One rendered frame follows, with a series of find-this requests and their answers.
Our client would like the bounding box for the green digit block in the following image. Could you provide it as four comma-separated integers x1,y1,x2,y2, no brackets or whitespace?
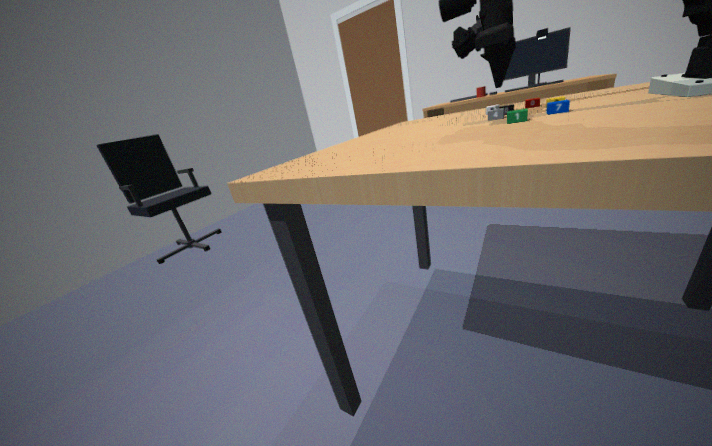
507,109,528,124

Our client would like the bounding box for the blue block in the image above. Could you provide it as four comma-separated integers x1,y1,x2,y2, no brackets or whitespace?
546,100,570,115

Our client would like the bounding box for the yellow block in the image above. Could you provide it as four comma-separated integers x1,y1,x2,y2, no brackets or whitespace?
546,96,566,104

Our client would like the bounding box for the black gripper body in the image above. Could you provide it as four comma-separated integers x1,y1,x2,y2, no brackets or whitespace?
475,0,516,53

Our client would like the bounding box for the red block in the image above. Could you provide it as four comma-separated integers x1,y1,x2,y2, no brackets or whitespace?
525,98,541,109

